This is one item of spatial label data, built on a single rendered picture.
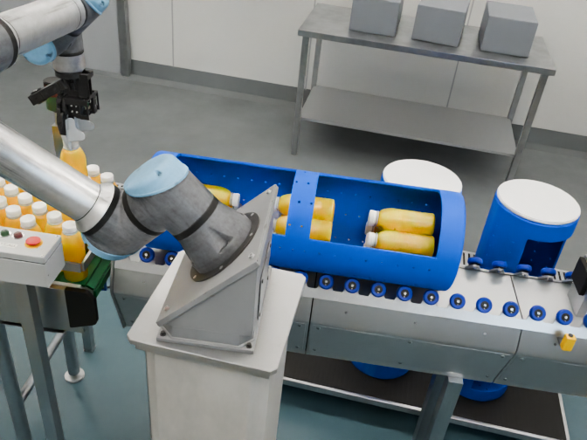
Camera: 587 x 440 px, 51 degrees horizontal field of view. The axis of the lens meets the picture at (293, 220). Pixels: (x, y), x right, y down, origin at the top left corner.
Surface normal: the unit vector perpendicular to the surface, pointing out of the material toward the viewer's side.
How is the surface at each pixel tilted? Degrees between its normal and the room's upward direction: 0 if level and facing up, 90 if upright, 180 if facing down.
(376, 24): 90
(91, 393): 0
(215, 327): 90
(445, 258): 75
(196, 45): 90
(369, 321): 70
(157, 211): 91
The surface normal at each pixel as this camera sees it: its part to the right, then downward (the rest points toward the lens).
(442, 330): -0.08, 0.24
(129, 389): 0.09, -0.82
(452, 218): 0.02, -0.44
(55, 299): -0.12, 0.55
